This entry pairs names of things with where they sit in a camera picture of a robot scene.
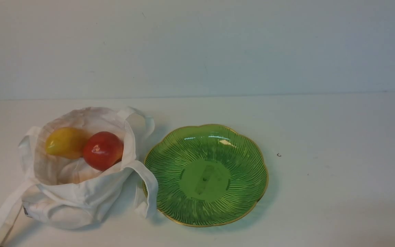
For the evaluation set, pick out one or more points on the white cloth bag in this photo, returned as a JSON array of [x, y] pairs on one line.
[[68, 194]]

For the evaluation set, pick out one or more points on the green glass flower plate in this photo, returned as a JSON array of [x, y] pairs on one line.
[[208, 175]]

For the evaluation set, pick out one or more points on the red apple fruit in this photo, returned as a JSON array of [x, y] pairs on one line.
[[103, 150]]

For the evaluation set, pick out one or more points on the yellow mango fruit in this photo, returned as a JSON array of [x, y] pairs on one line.
[[67, 143]]

